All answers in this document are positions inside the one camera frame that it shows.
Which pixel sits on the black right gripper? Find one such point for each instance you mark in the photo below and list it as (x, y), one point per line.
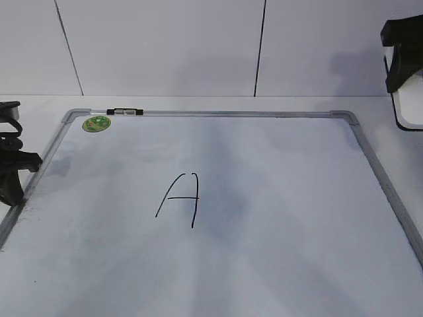
(407, 58)

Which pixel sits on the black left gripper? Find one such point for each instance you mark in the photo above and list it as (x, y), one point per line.
(12, 161)

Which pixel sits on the white board eraser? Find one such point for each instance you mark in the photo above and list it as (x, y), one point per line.
(407, 104)

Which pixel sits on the round green magnet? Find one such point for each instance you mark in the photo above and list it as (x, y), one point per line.
(96, 124)

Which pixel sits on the black marker clip holder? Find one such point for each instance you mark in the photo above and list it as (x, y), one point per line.
(124, 112)

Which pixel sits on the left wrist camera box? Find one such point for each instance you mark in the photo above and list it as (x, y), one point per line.
(9, 110)

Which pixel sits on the white board with grey frame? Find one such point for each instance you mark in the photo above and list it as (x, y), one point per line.
(211, 214)

